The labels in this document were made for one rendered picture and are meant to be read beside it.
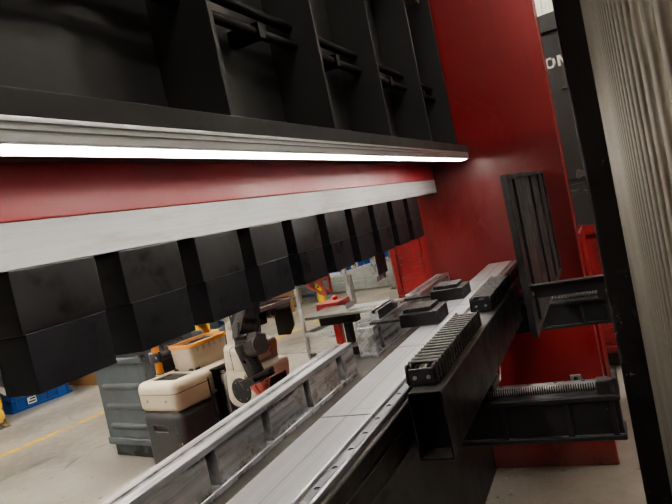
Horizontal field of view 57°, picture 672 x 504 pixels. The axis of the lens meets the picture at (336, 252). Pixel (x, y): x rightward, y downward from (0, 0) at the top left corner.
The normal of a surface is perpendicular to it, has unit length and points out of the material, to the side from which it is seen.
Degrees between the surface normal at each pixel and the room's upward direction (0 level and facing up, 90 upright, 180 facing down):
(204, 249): 90
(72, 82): 90
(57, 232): 90
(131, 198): 90
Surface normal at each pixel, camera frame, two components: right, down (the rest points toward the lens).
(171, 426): -0.57, 0.16
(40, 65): 0.90, -0.17
